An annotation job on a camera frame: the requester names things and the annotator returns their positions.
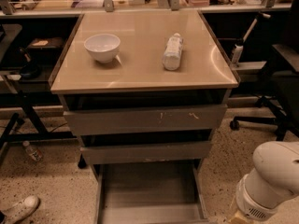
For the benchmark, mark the black office chair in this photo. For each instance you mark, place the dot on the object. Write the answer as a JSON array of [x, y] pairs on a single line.
[[278, 82]]

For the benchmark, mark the grey drawer cabinet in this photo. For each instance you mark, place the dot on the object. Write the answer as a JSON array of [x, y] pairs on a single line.
[[136, 77]]

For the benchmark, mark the white sneaker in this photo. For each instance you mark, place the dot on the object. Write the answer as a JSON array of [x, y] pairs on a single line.
[[20, 210]]

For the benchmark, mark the plastic bottle on floor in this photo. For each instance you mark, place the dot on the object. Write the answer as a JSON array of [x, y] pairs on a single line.
[[34, 153]]

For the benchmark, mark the white ceramic bowl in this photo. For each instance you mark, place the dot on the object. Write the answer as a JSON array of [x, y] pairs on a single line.
[[103, 47]]

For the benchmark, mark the grey bottom drawer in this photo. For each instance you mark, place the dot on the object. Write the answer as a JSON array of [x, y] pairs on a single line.
[[149, 193]]

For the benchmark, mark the black box on shelf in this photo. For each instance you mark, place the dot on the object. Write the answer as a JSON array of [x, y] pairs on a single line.
[[53, 43]]

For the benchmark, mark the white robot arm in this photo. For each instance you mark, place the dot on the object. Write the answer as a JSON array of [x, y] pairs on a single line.
[[273, 181]]

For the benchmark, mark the black table frame left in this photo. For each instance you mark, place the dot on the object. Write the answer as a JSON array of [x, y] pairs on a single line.
[[9, 32]]

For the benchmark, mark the grey drawer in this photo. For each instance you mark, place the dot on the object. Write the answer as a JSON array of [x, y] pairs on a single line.
[[146, 153], [145, 120], [149, 193]]

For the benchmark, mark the tan foam gripper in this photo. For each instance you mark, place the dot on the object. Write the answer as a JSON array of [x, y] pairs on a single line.
[[252, 200]]

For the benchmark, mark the grey middle drawer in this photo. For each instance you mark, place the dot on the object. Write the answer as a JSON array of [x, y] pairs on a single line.
[[146, 153]]

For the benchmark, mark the white handled tool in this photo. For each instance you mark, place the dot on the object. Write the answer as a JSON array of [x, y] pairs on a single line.
[[239, 45]]

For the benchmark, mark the white plastic bottle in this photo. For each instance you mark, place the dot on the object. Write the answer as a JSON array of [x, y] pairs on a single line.
[[172, 53]]

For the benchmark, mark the grey top drawer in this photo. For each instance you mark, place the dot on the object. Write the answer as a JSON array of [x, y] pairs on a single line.
[[145, 120]]

